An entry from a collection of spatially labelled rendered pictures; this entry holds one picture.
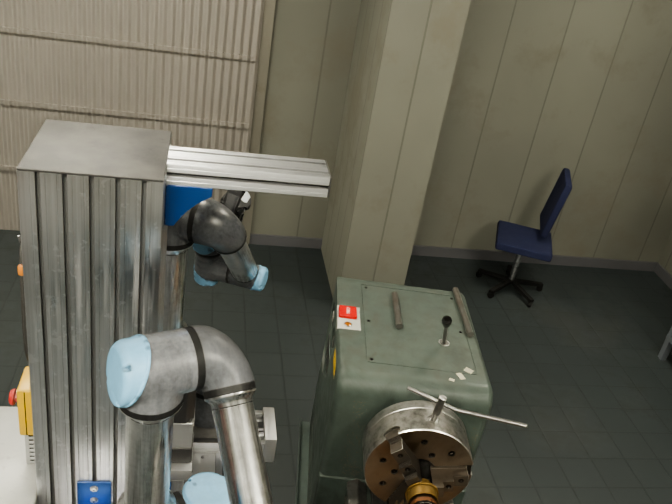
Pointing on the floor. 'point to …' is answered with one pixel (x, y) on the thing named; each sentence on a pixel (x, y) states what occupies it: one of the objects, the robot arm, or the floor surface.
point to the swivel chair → (529, 239)
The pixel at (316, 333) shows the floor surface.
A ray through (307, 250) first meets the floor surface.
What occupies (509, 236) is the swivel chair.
